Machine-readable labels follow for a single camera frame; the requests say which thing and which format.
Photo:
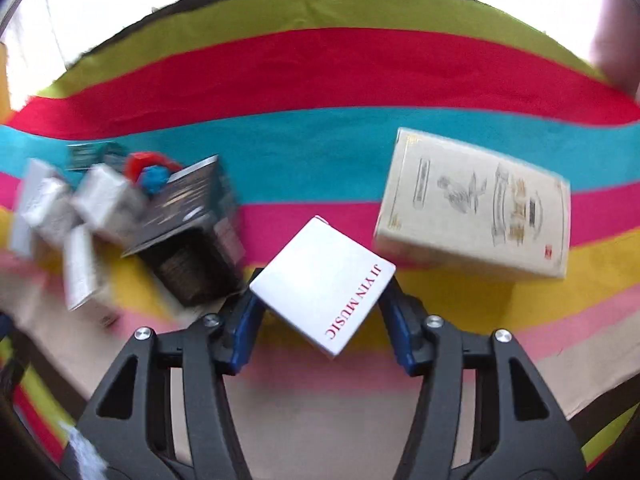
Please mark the long white medicine box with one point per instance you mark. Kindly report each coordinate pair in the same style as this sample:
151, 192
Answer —
82, 270

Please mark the striped tablecloth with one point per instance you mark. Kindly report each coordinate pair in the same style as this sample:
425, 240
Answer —
325, 70

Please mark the square white box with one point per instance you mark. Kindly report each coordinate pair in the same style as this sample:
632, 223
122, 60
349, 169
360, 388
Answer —
320, 285

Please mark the large beige box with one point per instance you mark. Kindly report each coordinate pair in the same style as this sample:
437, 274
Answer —
475, 205

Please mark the yellow leather chair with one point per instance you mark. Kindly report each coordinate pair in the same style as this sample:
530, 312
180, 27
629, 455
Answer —
3, 75

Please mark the pink curtain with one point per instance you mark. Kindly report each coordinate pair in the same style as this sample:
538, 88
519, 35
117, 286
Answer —
617, 25

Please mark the black box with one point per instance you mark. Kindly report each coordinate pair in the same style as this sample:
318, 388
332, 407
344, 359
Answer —
190, 240

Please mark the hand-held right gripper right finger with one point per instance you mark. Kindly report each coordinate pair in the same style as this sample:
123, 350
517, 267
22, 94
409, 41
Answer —
400, 332

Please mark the blue toy car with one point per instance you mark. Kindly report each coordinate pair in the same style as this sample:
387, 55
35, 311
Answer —
152, 180

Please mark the red toy car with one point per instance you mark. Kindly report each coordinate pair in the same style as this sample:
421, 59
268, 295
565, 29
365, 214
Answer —
137, 162

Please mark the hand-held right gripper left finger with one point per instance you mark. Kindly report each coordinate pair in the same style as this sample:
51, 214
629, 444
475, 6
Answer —
242, 332

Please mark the teal box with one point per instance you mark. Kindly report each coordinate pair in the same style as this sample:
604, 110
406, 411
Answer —
87, 156

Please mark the white medicine box red label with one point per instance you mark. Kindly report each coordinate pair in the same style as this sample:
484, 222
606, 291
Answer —
107, 202

